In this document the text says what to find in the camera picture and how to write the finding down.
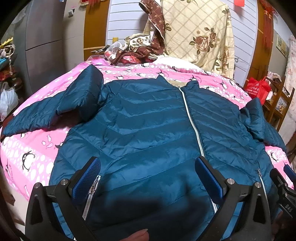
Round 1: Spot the pink penguin bedsheet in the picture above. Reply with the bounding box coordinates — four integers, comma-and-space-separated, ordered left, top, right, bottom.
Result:
1, 59, 288, 201

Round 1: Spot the white plastic bag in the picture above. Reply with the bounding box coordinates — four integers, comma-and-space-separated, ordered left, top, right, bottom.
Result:
1, 82, 19, 121

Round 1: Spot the brown floral crumpled bedding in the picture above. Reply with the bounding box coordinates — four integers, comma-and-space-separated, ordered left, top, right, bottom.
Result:
104, 33, 165, 65

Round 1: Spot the red gift bag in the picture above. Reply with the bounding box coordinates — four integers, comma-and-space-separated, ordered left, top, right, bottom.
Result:
244, 76, 272, 105

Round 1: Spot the wooden shelf rack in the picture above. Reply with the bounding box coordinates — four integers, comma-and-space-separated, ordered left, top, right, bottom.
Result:
263, 71, 295, 132

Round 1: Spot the person's left hand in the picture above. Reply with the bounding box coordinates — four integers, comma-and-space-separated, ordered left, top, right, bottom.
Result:
120, 229, 149, 241

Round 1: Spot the grey refrigerator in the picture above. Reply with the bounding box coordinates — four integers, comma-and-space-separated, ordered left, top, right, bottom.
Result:
14, 0, 66, 97

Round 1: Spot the blue puffer jacket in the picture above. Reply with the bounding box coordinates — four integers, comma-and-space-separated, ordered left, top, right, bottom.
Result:
3, 65, 285, 240

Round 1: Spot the cream floral quilt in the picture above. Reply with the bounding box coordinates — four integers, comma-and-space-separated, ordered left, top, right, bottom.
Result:
138, 0, 235, 79

